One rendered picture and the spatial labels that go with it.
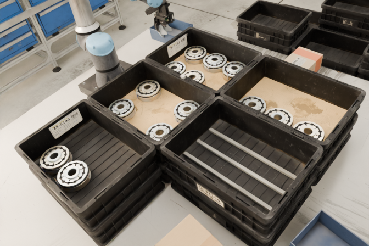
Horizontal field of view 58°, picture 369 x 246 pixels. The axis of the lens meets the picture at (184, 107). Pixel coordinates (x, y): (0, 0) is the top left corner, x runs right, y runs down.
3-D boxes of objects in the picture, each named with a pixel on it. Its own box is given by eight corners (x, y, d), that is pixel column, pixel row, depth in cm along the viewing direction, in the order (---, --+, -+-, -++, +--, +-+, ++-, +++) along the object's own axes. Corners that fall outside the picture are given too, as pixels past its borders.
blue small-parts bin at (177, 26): (151, 38, 195) (149, 28, 190) (167, 26, 203) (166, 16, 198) (177, 48, 185) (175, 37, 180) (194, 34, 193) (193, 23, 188)
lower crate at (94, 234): (40, 184, 128) (26, 166, 120) (102, 137, 142) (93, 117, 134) (102, 251, 106) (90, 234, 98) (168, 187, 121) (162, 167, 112)
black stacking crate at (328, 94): (219, 117, 127) (218, 95, 119) (263, 77, 141) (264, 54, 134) (319, 171, 106) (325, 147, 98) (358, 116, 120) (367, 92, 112)
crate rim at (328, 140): (217, 99, 121) (217, 94, 119) (264, 57, 135) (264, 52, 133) (324, 152, 99) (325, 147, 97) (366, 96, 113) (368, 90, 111)
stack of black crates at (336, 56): (285, 90, 231) (290, 48, 208) (305, 67, 247) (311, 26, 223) (344, 111, 211) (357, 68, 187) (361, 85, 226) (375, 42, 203)
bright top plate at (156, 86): (130, 89, 139) (130, 88, 138) (150, 77, 143) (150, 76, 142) (145, 100, 133) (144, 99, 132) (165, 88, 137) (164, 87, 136)
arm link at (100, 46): (99, 73, 150) (89, 47, 141) (89, 62, 159) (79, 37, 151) (123, 63, 154) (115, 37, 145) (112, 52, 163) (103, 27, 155)
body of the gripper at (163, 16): (166, 28, 175) (162, 7, 167) (154, 24, 180) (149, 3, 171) (175, 21, 179) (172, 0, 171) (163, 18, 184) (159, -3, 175)
